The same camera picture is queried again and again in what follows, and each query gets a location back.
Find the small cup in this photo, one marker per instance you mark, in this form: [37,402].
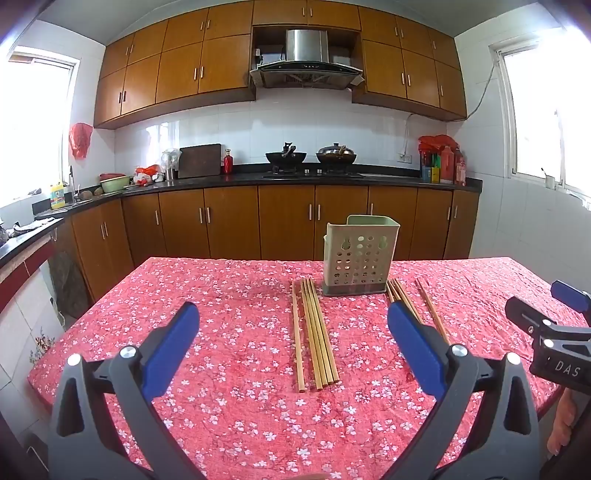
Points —
[549,181]

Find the wooden base cabinets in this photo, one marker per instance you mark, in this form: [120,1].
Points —
[286,221]

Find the yellow detergent bottle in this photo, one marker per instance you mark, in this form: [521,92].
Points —
[57,197]

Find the sink faucet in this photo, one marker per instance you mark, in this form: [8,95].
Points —
[72,184]

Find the red floral tablecloth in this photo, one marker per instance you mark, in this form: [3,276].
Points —
[231,323]

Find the steel range hood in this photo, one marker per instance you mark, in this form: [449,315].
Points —
[307,46]

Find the hanging red plastic bag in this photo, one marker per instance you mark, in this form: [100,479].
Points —
[81,141]

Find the black kitchen countertop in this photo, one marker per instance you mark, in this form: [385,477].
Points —
[240,177]

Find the kitchen knife rack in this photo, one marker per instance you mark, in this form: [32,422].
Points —
[430,168]

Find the window with white frame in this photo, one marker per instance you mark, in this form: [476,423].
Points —
[554,106]
[32,129]

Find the red and white bags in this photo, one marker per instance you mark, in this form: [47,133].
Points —
[147,173]

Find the red sauce bottles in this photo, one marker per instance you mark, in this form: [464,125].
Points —
[452,168]

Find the green perforated chopstick holder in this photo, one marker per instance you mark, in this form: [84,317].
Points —
[360,258]

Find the person's right hand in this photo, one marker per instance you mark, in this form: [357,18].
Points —
[561,424]

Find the white rag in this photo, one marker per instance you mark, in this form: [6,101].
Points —
[32,226]

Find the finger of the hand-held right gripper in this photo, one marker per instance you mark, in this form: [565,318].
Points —
[570,295]
[526,314]

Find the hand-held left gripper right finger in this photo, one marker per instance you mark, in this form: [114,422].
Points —
[413,339]

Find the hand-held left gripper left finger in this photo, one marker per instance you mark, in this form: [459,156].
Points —
[173,341]

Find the dark wooden cutting board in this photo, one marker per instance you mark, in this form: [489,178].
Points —
[199,161]

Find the wok with metal lid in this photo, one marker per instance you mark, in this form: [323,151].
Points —
[336,154]

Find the green basin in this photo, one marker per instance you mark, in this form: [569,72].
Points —
[114,184]

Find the gas stove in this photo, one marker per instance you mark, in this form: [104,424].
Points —
[314,173]

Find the red basin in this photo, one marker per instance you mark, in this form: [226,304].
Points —
[111,176]

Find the steel cup with utensils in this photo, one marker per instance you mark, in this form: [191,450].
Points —
[171,164]

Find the white wall socket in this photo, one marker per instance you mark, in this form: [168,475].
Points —
[405,158]

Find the red bottle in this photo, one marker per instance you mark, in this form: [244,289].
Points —
[228,162]

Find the black wok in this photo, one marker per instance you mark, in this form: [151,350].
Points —
[285,158]

